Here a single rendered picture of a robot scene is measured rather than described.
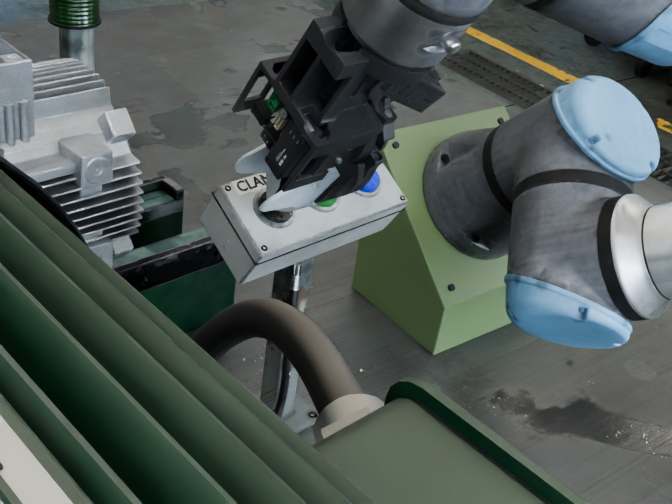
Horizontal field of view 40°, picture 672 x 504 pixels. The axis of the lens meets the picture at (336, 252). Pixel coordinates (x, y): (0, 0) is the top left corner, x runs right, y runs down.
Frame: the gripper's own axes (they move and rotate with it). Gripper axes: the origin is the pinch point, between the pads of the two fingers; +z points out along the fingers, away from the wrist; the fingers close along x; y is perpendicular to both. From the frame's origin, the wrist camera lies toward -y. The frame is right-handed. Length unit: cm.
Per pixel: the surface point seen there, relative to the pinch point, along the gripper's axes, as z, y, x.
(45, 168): 9.7, 12.2, -12.7
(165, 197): 28.5, -8.2, -16.0
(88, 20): 30, -12, -42
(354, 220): 2.3, -6.7, 3.3
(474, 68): 188, -283, -109
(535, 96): 171, -284, -79
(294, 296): 10.0, -2.8, 5.3
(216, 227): 5.6, 3.5, -1.4
